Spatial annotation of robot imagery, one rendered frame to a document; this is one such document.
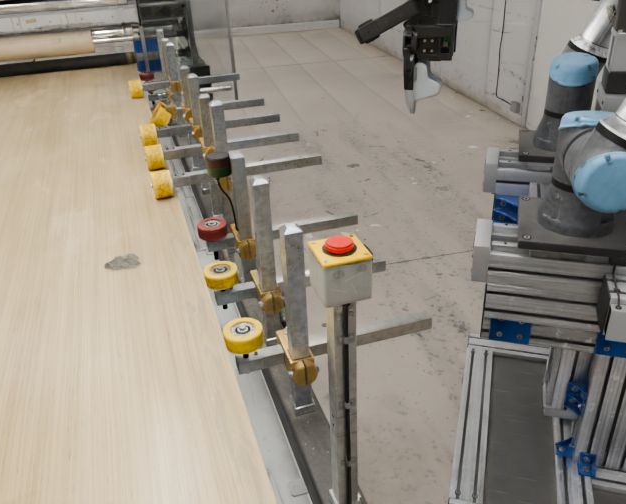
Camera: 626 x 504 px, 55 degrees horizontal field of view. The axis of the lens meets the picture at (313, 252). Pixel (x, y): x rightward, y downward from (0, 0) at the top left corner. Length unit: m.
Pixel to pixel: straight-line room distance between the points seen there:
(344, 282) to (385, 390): 1.63
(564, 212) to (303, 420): 0.68
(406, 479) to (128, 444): 1.26
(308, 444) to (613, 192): 0.73
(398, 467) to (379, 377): 0.45
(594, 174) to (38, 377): 1.04
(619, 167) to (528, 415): 1.15
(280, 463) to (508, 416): 0.95
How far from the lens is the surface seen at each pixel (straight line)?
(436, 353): 2.62
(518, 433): 2.03
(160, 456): 1.01
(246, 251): 1.61
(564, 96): 1.74
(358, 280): 0.82
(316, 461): 1.23
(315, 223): 1.71
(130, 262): 1.51
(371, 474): 2.14
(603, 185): 1.13
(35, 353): 1.30
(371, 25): 1.08
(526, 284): 1.37
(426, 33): 1.05
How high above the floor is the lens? 1.62
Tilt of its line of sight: 29 degrees down
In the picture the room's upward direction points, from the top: 3 degrees counter-clockwise
